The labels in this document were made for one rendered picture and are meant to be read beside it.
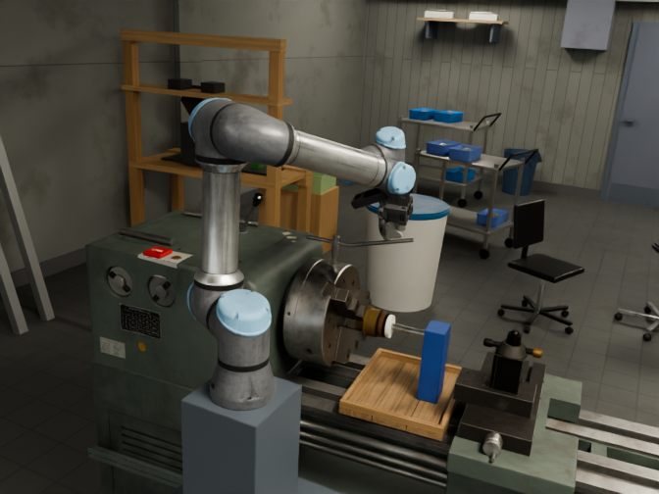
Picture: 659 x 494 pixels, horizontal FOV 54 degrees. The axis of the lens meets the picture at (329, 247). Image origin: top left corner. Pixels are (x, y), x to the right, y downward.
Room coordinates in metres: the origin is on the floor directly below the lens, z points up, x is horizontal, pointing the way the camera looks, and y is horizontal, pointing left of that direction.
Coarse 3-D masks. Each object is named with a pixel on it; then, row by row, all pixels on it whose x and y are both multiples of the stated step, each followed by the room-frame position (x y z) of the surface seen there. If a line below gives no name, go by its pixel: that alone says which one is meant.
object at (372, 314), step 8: (368, 312) 1.73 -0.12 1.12; (376, 312) 1.73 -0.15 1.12; (384, 312) 1.74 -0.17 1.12; (368, 320) 1.71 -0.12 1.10; (376, 320) 1.71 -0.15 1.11; (384, 320) 1.70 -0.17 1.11; (360, 328) 1.73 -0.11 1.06; (368, 328) 1.70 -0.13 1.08; (376, 328) 1.70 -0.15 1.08; (376, 336) 1.72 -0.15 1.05; (384, 336) 1.70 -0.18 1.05
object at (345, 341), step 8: (344, 328) 1.74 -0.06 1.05; (352, 328) 1.75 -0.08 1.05; (336, 336) 1.74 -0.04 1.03; (344, 336) 1.73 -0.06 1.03; (352, 336) 1.73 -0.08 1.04; (360, 336) 1.72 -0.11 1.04; (336, 344) 1.73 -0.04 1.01; (344, 344) 1.72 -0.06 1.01; (352, 344) 1.72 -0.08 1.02; (336, 352) 1.72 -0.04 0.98; (344, 352) 1.72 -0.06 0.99; (336, 360) 1.71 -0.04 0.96; (344, 360) 1.71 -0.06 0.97
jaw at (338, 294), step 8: (328, 288) 1.70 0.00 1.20; (336, 288) 1.71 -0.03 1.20; (336, 296) 1.69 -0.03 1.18; (344, 296) 1.68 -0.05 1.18; (336, 304) 1.70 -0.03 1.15; (344, 304) 1.68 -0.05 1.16; (352, 304) 1.71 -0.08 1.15; (344, 312) 1.72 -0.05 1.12; (352, 312) 1.70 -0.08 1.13; (360, 312) 1.71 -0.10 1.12; (360, 320) 1.72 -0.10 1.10
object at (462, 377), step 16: (464, 368) 1.61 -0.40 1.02; (464, 384) 1.51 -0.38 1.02; (480, 384) 1.52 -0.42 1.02; (528, 384) 1.53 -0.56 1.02; (464, 400) 1.51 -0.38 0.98; (480, 400) 1.49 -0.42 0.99; (496, 400) 1.48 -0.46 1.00; (512, 400) 1.46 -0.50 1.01; (528, 400) 1.45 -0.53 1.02; (528, 416) 1.45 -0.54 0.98
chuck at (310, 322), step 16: (320, 272) 1.75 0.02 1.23; (336, 272) 1.74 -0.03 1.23; (352, 272) 1.84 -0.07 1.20; (304, 288) 1.71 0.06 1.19; (320, 288) 1.70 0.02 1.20; (352, 288) 1.85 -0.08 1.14; (304, 304) 1.67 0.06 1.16; (320, 304) 1.66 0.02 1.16; (304, 320) 1.66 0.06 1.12; (320, 320) 1.64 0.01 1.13; (336, 320) 1.73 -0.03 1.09; (352, 320) 1.87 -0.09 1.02; (304, 336) 1.65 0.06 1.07; (320, 336) 1.63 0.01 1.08; (304, 352) 1.67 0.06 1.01; (320, 352) 1.64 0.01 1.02
